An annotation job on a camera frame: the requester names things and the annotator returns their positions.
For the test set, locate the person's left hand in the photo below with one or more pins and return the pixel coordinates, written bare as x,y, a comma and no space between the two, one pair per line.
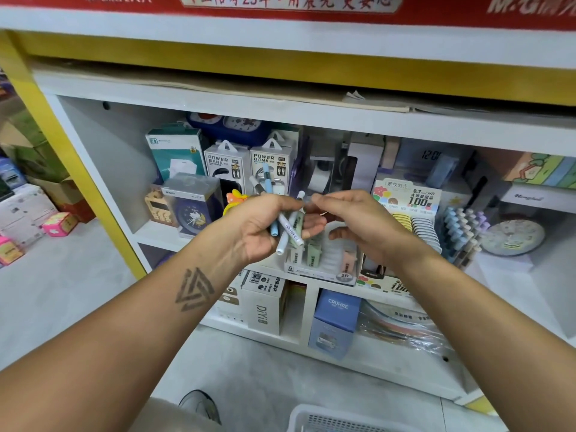
256,231

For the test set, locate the person's right hand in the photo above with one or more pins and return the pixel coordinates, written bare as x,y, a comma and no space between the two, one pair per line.
373,234

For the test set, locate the bundle of lilac green packets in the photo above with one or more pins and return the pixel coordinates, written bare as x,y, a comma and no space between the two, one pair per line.
290,231

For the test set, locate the white shelf with yellow trim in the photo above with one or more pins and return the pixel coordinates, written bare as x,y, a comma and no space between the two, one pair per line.
297,110

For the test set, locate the white plastic basket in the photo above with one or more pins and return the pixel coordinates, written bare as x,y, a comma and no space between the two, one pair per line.
342,420

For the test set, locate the person's right forearm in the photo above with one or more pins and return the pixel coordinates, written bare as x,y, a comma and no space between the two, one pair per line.
504,346

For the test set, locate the person's left forearm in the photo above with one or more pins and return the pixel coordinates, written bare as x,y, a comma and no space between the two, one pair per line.
108,351

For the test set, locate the yellow alarm clock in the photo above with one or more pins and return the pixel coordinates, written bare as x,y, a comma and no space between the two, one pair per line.
234,200

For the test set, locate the clear plastic tray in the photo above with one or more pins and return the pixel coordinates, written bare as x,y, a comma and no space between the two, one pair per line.
337,261

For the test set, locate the white refill display box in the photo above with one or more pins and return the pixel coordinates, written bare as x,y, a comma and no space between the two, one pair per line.
409,195

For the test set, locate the clear boxed dark clock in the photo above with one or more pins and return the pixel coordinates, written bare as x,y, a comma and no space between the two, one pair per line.
191,204

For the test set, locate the white tall box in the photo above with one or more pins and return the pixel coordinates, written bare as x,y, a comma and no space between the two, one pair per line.
364,162

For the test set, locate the white hanging accessory box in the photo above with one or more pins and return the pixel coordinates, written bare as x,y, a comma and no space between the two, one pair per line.
273,159
227,162

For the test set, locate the tape dispenser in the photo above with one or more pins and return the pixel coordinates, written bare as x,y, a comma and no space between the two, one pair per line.
319,175

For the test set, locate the grey digital clock box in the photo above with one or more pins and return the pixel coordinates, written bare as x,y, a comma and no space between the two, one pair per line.
427,162

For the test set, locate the blue small carton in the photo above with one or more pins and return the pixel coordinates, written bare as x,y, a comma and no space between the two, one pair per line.
335,324

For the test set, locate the stack of wrapped discs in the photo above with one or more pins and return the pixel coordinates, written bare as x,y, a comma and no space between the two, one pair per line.
405,328

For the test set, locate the small tan alarm clock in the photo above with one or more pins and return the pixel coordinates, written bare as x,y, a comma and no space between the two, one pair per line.
159,207

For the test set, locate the teal white box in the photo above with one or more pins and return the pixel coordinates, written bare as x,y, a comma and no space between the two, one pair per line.
175,151

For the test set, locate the flat cardboard sheets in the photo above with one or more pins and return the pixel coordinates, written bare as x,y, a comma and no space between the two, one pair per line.
405,99

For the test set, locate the white round clock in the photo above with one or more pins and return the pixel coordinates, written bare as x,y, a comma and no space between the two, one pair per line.
513,236

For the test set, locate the white long box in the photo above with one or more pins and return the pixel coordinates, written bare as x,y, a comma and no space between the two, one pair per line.
544,198

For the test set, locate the pastel sticky notes pack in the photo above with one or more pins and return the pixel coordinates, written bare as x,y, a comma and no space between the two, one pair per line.
544,168

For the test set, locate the grey sneaker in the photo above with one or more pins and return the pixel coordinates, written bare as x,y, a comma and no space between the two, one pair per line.
200,406

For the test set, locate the red banner strip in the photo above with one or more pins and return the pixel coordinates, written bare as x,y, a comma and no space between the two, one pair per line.
270,9

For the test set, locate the assorted small colourful boxes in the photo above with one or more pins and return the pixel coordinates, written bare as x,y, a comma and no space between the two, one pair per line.
31,193

